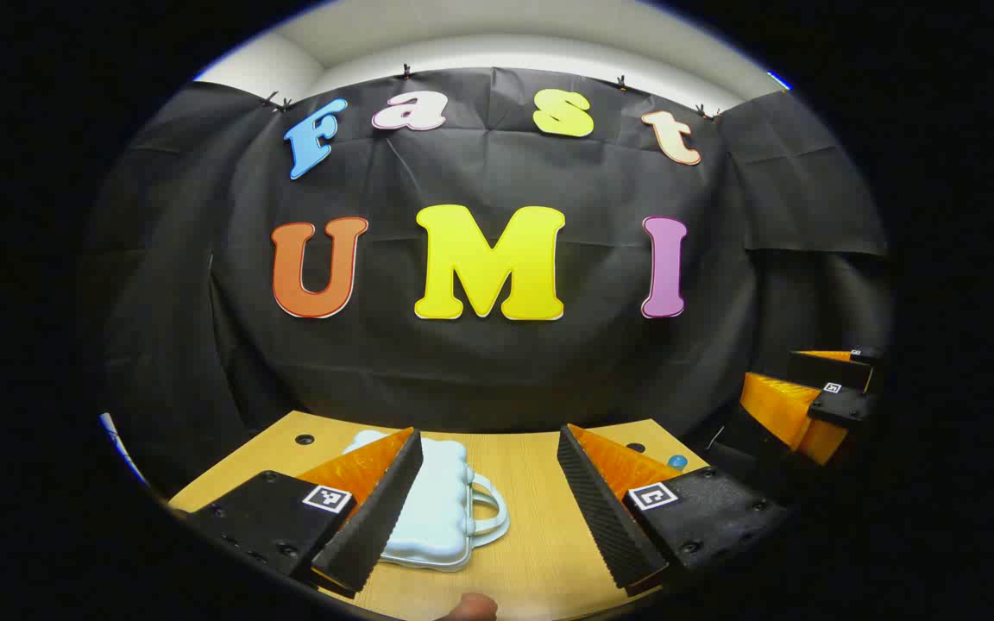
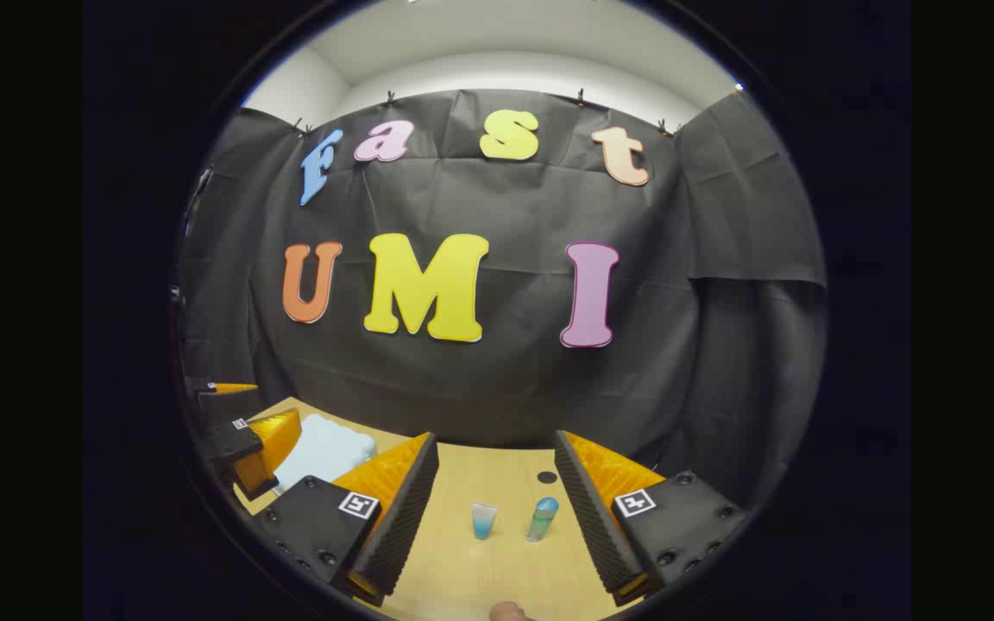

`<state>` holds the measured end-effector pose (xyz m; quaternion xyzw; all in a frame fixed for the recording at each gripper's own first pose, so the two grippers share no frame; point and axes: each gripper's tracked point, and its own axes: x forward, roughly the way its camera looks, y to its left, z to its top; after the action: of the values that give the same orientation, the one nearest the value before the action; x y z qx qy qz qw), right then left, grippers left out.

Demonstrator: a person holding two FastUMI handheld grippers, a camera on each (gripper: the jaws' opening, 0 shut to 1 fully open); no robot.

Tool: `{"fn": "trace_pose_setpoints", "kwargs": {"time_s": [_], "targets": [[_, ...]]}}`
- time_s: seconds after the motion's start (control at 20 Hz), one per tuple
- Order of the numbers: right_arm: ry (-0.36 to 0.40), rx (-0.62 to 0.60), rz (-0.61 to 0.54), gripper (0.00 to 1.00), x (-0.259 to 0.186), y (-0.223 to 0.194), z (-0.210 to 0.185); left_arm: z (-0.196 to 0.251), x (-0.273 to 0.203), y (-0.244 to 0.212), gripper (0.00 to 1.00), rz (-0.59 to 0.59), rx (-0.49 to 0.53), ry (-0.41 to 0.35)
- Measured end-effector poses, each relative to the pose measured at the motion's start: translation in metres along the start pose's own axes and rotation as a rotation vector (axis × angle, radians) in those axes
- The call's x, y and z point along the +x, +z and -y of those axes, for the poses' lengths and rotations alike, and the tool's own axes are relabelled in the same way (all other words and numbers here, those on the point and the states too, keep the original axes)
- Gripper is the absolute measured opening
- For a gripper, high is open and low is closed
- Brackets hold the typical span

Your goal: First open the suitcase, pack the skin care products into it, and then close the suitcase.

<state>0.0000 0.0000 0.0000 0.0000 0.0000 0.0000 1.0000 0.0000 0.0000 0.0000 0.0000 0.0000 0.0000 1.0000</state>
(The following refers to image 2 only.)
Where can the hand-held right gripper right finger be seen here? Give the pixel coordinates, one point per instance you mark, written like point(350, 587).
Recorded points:
point(600, 535)

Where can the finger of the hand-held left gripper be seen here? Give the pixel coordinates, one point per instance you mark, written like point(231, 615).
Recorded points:
point(234, 388)
point(234, 442)

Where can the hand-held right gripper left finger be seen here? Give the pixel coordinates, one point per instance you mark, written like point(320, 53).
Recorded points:
point(402, 535)

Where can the teal bottle with blue cap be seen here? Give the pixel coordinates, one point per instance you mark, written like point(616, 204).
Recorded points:
point(542, 517)

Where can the blue and white cream tube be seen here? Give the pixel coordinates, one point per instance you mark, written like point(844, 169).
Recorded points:
point(484, 523)

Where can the black backdrop cloth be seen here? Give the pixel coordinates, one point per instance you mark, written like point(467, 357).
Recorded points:
point(704, 345)

